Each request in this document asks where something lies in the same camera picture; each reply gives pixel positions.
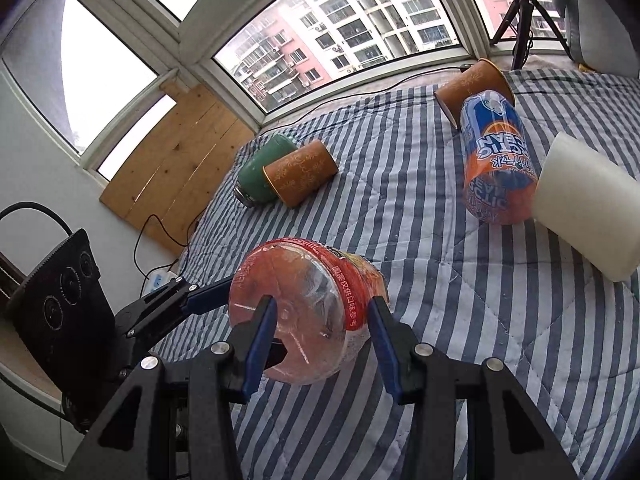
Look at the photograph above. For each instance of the green cup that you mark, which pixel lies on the green cup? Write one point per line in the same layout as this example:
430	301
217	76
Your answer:
257	165

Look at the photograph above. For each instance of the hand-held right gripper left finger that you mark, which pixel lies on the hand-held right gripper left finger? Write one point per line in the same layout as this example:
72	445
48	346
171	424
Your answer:
259	345

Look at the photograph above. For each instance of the brown patterned paper cup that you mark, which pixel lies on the brown patterned paper cup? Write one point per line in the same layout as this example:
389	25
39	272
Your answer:
300	171
475	86

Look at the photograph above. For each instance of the white translucent plastic cup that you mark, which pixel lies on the white translucent plastic cup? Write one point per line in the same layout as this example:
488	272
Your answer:
585	200

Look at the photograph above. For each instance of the clear bottle red label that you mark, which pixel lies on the clear bottle red label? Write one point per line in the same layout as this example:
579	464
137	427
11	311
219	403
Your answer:
310	300

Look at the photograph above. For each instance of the grey pillow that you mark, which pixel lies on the grey pillow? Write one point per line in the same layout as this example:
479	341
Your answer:
595	25

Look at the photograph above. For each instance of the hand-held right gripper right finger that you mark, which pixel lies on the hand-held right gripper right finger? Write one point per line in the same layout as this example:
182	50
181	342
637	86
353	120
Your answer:
384	350

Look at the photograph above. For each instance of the blue white striped blanket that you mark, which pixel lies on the blue white striped blanket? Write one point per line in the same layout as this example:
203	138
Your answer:
400	210

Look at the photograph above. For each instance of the orange blue soda bottle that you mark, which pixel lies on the orange blue soda bottle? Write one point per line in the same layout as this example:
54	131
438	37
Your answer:
495	170

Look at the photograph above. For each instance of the black tripod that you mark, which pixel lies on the black tripod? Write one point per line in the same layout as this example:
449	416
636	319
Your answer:
525	5

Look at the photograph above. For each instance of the white power strip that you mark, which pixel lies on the white power strip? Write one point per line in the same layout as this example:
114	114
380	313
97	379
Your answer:
155	281

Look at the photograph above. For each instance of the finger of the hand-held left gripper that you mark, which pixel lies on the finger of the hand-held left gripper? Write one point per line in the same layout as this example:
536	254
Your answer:
205	296

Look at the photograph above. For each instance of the wooden board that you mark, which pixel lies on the wooden board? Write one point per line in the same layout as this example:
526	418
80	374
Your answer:
175	160

